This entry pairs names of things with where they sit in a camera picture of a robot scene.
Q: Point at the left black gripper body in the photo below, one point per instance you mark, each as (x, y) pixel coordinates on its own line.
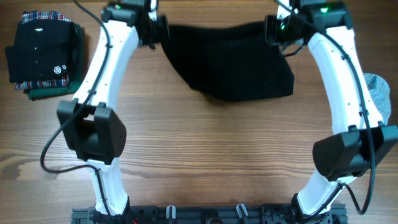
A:
(158, 32)

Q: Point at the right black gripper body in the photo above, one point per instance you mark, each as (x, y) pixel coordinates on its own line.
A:
(278, 31)

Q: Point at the black knit skirt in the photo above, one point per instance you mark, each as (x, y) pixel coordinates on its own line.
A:
(230, 64)

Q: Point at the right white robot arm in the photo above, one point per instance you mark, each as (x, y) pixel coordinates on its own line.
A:
(361, 138)

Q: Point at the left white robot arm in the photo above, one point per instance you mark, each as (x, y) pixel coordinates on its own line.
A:
(89, 122)

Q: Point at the light blue striped cloth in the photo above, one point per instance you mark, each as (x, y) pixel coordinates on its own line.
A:
(380, 94)

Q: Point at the plaid folded shirt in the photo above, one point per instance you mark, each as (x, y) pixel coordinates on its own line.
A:
(41, 15)

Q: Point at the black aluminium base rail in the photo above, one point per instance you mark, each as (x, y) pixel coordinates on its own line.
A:
(266, 213)

